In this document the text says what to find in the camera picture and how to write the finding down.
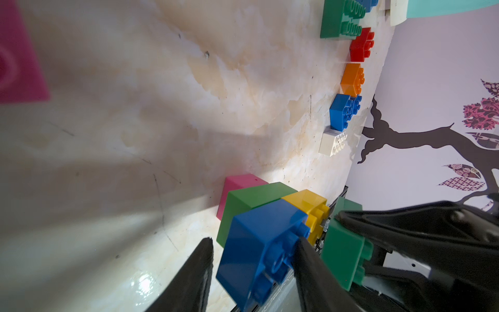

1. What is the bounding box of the blue long brick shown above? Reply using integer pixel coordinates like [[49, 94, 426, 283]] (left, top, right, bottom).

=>
[[216, 199, 310, 311]]

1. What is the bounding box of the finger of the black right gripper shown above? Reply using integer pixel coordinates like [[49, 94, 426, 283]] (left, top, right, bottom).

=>
[[335, 201, 498, 281], [350, 263, 498, 311]]

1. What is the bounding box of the dark green brick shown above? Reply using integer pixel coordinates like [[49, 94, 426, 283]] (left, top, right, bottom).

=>
[[321, 197, 374, 291]]

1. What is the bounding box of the green long brick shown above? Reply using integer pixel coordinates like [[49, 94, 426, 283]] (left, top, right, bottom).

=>
[[320, 0, 366, 40]]

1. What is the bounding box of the bright green brick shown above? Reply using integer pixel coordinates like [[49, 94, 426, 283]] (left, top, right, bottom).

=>
[[216, 182, 298, 248]]

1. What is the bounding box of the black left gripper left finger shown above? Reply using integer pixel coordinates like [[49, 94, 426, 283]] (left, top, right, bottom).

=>
[[147, 237, 214, 311]]

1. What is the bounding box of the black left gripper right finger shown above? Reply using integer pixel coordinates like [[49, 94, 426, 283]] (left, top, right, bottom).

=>
[[292, 237, 361, 312]]

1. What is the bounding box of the dark blue square brick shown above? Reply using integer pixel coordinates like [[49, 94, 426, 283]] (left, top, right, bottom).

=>
[[329, 94, 363, 132]]

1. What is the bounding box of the pink small brick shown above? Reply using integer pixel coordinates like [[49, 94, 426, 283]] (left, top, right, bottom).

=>
[[216, 174, 268, 220], [1, 1, 50, 105]]

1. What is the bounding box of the red square brick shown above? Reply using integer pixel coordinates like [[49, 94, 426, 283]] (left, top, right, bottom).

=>
[[350, 27, 375, 62]]

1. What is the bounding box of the yellow small brick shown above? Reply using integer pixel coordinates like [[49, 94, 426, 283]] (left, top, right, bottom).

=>
[[283, 190, 330, 246]]

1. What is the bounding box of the white brick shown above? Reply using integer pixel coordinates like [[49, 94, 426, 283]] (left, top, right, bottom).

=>
[[319, 128, 348, 157]]

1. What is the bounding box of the mint green Belinee toaster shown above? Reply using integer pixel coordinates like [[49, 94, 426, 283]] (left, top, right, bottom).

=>
[[389, 0, 498, 26]]

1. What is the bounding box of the orange long brick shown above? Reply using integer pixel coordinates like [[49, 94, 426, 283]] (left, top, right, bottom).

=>
[[340, 63, 365, 97]]

